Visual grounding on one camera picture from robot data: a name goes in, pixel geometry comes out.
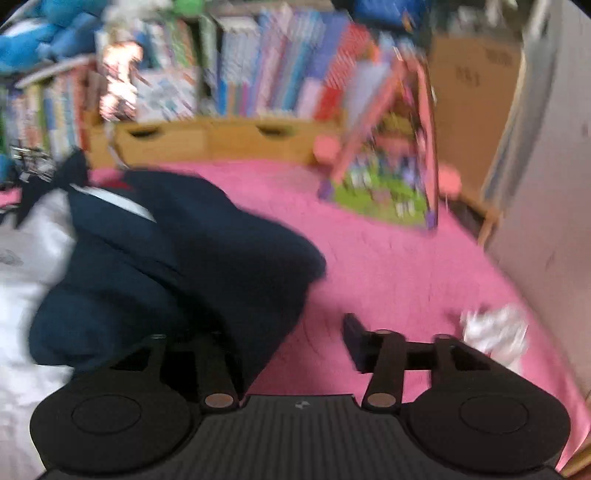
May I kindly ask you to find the brown cardboard box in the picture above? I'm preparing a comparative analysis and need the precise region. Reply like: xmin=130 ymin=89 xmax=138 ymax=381
xmin=429 ymin=34 xmax=522 ymax=199

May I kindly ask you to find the smartphone with lit screen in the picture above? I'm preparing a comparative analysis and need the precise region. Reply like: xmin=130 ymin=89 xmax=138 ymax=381
xmin=99 ymin=41 xmax=144 ymax=123

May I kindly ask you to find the wooden drawer organiser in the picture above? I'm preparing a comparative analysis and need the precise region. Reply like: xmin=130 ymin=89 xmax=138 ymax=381
xmin=88 ymin=115 xmax=345 ymax=169

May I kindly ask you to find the navy and white jacket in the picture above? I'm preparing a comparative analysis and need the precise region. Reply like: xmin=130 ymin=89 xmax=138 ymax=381
xmin=0 ymin=148 xmax=328 ymax=480

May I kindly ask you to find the blue carton pack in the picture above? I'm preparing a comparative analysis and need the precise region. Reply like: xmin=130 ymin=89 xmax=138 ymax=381
xmin=351 ymin=0 xmax=426 ymax=28

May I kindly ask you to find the crumpled white paper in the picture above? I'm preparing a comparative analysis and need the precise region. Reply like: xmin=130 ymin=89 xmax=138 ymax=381
xmin=459 ymin=305 xmax=529 ymax=374

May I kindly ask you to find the small bicycle model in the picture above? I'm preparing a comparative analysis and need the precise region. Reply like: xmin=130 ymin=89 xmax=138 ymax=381
xmin=9 ymin=145 xmax=56 ymax=183

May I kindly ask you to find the white colourful card box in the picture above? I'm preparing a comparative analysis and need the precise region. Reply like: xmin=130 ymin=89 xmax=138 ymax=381
xmin=136 ymin=69 xmax=199 ymax=123

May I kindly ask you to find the pink toy house book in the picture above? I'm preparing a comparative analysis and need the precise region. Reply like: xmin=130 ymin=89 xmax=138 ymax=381
xmin=316 ymin=46 xmax=439 ymax=232

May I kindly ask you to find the blue plush toy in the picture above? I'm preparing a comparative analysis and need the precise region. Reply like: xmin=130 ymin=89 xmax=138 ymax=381
xmin=0 ymin=0 xmax=112 ymax=75

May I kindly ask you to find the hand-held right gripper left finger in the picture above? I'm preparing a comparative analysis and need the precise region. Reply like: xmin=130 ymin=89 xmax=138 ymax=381
xmin=110 ymin=332 xmax=241 ymax=412

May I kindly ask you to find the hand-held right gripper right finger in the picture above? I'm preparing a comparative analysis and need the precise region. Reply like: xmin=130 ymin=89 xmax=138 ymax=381
xmin=342 ymin=313 xmax=497 ymax=412

